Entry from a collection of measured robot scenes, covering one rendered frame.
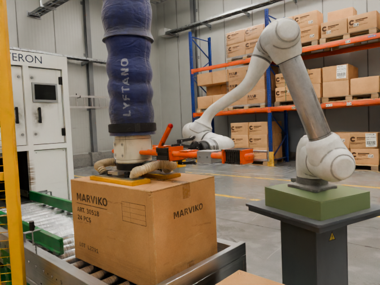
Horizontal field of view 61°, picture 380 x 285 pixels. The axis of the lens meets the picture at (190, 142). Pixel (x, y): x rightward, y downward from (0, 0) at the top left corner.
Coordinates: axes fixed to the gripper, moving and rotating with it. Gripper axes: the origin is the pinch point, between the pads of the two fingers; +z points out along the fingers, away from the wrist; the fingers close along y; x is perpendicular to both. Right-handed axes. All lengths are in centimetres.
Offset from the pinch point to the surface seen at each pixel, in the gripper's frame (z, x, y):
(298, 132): -824, 316, 24
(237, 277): -14, -21, 53
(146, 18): -2, 15, -60
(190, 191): -5.4, -4.4, 17.0
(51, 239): 23, 72, 46
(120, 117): 9.8, 21.8, -16.4
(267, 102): -706, 351, -65
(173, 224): 6.0, -4.9, 28.5
